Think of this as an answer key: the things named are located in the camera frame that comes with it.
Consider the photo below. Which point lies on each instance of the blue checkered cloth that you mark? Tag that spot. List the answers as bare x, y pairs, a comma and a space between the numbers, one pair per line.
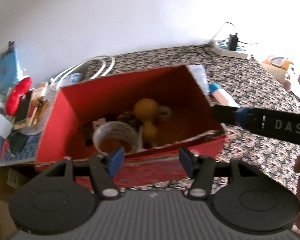
18, 148

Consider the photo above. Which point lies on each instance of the clear plastic case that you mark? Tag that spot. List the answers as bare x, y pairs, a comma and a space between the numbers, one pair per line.
199, 74

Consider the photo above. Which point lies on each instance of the brown pine cone in box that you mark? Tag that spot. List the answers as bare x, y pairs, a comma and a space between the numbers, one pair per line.
129, 118

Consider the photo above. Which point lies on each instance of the red plush cushion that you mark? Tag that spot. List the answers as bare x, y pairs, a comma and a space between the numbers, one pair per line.
15, 96

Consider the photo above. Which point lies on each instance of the red cardboard box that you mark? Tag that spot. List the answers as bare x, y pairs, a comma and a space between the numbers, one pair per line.
80, 109

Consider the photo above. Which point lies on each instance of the white bottle blue cap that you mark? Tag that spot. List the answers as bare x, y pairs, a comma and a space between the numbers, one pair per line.
221, 96

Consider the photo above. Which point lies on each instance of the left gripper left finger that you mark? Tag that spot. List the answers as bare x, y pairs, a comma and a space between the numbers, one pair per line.
102, 172

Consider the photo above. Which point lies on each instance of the orange wooden gourd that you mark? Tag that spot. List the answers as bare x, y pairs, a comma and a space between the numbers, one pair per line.
146, 110

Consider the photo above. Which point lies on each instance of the small beige tape roll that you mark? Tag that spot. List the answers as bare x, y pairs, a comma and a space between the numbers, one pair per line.
164, 113

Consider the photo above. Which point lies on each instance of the white square box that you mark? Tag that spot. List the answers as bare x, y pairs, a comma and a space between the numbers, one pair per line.
5, 127

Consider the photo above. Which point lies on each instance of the pine cone on papers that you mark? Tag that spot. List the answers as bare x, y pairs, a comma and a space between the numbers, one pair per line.
41, 103

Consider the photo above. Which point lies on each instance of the large clear tape roll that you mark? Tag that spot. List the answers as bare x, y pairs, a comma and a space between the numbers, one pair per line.
115, 130

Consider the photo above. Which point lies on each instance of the white pen tube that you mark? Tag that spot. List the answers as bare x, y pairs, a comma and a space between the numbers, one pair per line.
140, 140

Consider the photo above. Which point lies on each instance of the blue paper bag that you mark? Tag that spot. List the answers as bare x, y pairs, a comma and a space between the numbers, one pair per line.
10, 70

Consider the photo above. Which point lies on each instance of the black charger adapter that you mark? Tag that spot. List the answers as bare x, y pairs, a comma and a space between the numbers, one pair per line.
233, 41

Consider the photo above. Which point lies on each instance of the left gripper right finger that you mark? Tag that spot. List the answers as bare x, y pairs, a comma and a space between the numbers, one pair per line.
200, 169

